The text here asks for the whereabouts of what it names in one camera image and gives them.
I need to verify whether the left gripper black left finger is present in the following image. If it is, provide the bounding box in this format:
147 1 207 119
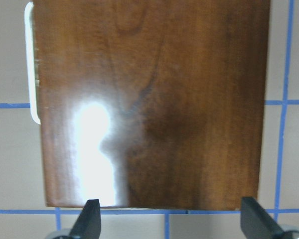
69 199 101 239

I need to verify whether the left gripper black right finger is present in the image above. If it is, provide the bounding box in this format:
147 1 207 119
240 197 284 239

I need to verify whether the white drawer handle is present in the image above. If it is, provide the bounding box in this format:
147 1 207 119
24 1 41 125

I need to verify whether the dark wooden drawer cabinet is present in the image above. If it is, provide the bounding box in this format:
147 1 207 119
32 0 271 211

